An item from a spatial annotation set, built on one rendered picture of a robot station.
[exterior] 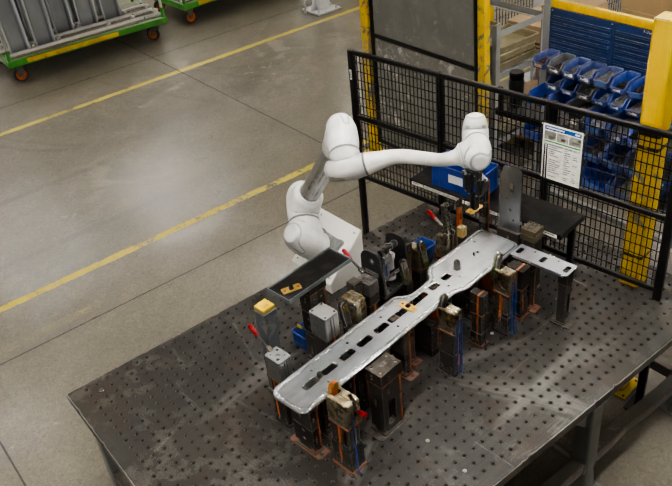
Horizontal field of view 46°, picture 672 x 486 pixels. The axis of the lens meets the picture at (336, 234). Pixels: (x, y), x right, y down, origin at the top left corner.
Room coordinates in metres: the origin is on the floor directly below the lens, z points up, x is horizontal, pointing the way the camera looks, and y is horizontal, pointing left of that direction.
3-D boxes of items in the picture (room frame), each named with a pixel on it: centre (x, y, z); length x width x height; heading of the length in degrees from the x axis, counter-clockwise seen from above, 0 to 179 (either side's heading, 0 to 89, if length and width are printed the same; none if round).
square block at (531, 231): (2.98, -0.90, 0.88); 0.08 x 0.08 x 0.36; 42
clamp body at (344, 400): (2.05, 0.04, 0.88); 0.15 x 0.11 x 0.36; 42
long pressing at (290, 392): (2.56, -0.26, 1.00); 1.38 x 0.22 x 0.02; 132
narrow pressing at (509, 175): (3.06, -0.82, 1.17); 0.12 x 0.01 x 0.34; 42
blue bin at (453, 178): (3.46, -0.68, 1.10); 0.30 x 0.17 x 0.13; 45
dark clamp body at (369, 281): (2.70, -0.11, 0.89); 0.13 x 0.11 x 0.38; 42
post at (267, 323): (2.50, 0.32, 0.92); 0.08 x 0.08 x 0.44; 42
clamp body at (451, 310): (2.49, -0.43, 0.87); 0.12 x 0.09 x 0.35; 42
